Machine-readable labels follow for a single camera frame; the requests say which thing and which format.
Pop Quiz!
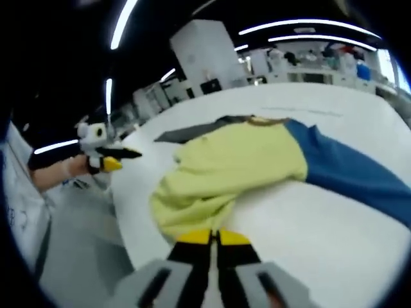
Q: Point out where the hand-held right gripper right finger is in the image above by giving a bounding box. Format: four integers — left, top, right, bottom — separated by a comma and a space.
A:
216, 228, 315, 308

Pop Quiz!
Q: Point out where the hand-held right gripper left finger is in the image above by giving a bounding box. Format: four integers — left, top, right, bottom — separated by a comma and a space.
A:
107, 228, 214, 308

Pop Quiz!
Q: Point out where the yellow blue garment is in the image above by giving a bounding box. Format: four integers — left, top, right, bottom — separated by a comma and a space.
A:
149, 114, 411, 245

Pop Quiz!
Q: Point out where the person's left hand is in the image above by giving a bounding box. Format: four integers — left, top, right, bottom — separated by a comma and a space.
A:
65, 156, 98, 176

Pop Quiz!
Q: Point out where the white square column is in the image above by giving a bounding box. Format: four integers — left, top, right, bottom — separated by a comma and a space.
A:
169, 19, 249, 96

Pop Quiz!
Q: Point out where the row of white cabinets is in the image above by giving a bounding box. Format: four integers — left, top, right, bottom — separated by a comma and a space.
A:
250, 69, 380, 87

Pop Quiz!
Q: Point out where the blue box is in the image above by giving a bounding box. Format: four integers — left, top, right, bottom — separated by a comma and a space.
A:
356, 62, 372, 81

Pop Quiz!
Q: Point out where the black wall panel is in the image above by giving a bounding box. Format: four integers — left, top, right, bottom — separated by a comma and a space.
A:
200, 78, 223, 96

